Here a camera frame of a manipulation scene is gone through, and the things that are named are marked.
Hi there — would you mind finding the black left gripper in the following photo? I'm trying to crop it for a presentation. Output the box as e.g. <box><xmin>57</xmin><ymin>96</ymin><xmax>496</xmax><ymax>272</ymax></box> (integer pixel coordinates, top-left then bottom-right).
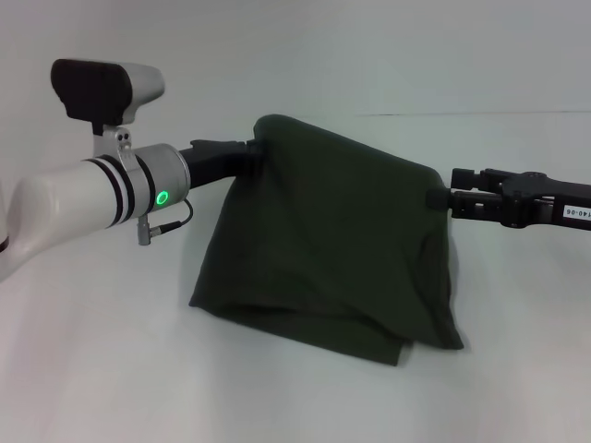
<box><xmin>177</xmin><ymin>135</ymin><xmax>265</xmax><ymax>190</ymax></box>

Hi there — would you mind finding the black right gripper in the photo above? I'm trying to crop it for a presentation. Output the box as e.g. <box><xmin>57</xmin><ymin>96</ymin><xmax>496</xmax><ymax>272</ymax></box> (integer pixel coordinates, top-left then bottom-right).
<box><xmin>426</xmin><ymin>167</ymin><xmax>591</xmax><ymax>233</ymax></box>

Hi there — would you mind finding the dark green FREE! t-shirt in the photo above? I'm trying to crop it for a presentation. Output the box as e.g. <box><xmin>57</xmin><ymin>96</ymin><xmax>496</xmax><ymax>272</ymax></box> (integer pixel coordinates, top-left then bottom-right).
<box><xmin>187</xmin><ymin>113</ymin><xmax>465</xmax><ymax>368</ymax></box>

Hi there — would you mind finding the dark left wrist cable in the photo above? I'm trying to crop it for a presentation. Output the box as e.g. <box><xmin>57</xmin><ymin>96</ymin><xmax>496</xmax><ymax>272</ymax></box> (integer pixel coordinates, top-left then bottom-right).
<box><xmin>147</xmin><ymin>198</ymin><xmax>195</xmax><ymax>235</ymax></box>

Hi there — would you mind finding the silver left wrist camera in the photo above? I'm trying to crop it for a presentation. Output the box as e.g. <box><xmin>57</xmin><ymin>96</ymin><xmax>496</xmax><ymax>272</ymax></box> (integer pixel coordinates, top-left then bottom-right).
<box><xmin>49</xmin><ymin>57</ymin><xmax>166</xmax><ymax>163</ymax></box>

